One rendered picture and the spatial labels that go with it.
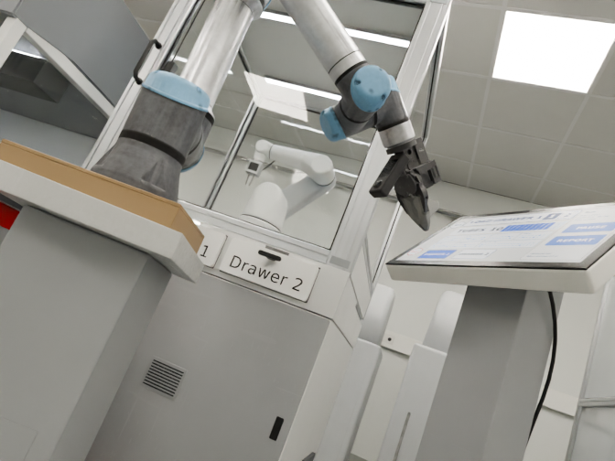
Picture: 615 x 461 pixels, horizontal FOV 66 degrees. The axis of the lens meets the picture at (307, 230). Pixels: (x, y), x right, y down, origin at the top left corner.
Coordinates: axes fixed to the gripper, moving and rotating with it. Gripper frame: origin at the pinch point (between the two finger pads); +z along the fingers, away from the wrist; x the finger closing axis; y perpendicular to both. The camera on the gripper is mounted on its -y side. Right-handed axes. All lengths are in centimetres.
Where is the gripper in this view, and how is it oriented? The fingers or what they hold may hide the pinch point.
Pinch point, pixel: (422, 227)
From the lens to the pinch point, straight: 115.3
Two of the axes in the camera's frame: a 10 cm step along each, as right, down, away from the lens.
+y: 8.0, -4.1, 4.5
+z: 3.7, 9.1, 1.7
